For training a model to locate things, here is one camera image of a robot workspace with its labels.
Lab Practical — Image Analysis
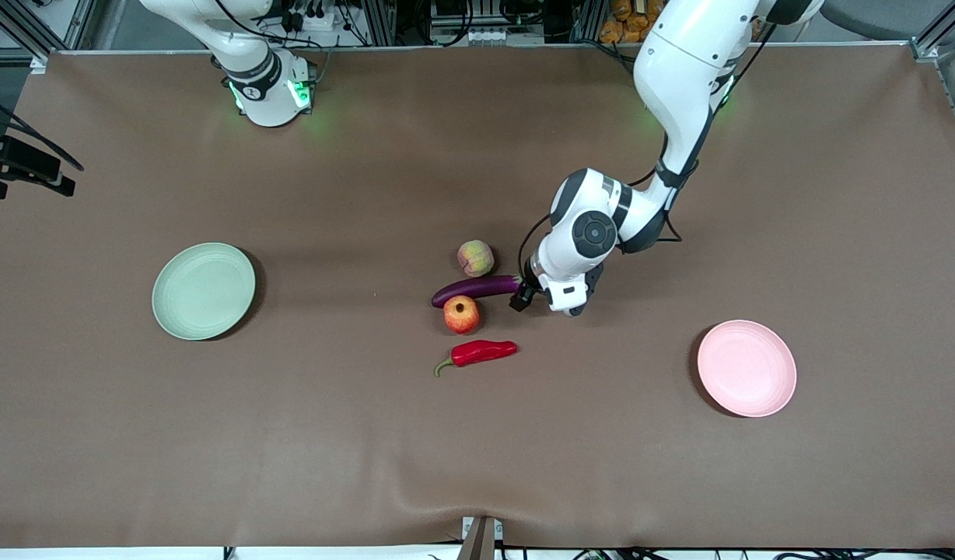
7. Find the long purple eggplant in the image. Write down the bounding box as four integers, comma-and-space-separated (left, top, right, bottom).
431, 275, 523, 309

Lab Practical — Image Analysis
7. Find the yellow pink peach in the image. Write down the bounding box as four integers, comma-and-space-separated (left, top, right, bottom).
457, 240, 495, 278

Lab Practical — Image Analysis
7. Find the red pomegranate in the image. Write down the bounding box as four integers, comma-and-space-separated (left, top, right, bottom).
443, 295, 481, 335

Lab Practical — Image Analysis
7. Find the red chili pepper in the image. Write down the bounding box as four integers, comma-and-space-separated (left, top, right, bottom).
434, 340, 519, 379

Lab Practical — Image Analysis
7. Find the brown table cloth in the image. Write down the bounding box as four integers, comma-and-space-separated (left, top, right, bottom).
0, 45, 955, 549

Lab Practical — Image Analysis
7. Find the pale green plate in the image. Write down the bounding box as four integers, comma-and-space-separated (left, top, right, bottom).
152, 243, 257, 341

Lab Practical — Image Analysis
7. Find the pink plate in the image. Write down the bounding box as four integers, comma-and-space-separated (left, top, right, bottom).
697, 320, 798, 418

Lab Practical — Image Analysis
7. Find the bag of orange snacks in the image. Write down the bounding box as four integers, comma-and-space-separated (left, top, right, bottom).
600, 0, 665, 44

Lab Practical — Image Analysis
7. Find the white power strip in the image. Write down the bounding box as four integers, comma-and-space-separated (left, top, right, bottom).
279, 0, 354, 36

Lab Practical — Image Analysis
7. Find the grey chair seat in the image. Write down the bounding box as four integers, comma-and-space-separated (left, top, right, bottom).
824, 0, 955, 40

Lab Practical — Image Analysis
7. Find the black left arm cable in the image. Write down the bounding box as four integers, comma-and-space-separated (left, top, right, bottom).
516, 167, 684, 277

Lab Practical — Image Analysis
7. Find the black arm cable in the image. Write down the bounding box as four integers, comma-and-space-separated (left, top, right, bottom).
0, 92, 86, 172
516, 167, 684, 277

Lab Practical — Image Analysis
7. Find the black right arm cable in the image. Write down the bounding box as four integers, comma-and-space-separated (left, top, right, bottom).
0, 92, 86, 172

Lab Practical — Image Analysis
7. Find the aluminium frame rail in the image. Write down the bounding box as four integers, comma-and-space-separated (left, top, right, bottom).
0, 0, 97, 63
909, 0, 955, 160

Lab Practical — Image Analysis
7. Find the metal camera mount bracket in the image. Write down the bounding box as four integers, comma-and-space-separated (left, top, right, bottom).
458, 516, 504, 560

